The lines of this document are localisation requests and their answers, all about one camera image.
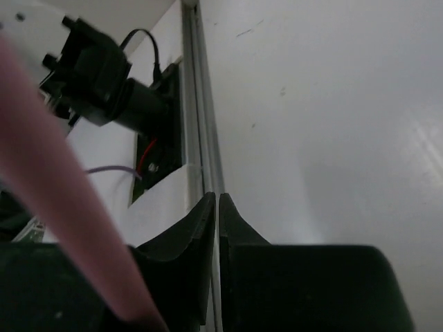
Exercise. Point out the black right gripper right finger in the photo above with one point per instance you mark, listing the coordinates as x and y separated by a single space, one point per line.
270 287

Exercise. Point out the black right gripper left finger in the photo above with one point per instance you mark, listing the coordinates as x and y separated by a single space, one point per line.
42 291

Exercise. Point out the pink gaming headset with cable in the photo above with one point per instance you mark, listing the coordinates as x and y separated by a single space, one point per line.
41 170

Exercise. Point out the aluminium front rail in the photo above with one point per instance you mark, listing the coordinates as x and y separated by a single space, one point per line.
196 61

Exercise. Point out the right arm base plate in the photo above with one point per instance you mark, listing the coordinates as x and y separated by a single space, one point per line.
160 154

